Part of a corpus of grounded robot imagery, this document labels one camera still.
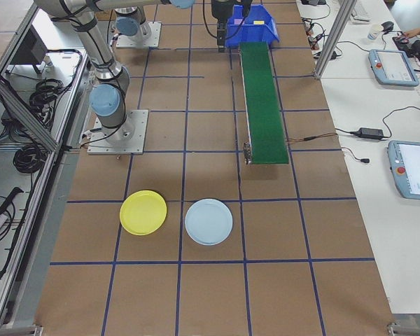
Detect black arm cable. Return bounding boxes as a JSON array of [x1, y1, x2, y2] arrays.
[[201, 0, 220, 39]]

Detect light blue round plate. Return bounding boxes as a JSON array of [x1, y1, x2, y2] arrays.
[[184, 198, 234, 246]]

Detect black power adapter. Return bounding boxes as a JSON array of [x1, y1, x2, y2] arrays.
[[335, 127, 386, 140]]

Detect red black conveyor wire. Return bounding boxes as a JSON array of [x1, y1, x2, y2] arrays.
[[286, 132, 338, 144]]

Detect grey blue teach pendant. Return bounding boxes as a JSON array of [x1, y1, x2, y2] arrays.
[[386, 139, 420, 201], [367, 48, 420, 88]]

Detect yellow round plate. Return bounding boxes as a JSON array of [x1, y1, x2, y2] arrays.
[[120, 190, 168, 237]]

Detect white keyboard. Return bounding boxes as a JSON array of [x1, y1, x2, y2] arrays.
[[349, 0, 371, 24]]

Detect aluminium profile post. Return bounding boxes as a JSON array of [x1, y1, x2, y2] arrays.
[[313, 0, 358, 81]]

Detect black handle tool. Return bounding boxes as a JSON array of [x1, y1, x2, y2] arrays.
[[0, 187, 25, 216]]

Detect V-shaped metal bar frame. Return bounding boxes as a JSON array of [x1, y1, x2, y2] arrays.
[[0, 0, 92, 328]]

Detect blue plastic storage bin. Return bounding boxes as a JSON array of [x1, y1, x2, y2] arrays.
[[225, 3, 280, 50]]

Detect white square base plate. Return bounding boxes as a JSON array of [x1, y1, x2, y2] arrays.
[[115, 21, 162, 49], [87, 108, 150, 155]]

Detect black flat monitor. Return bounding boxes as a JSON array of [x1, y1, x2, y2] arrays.
[[8, 24, 50, 74]]

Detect black coiled cable bundle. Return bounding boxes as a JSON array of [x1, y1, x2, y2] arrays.
[[13, 143, 46, 174], [27, 78, 62, 116]]

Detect black cable with plug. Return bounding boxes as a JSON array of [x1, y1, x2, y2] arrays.
[[342, 148, 370, 165]]

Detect green conveyor belt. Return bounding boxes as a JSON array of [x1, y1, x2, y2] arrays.
[[238, 41, 291, 167]]

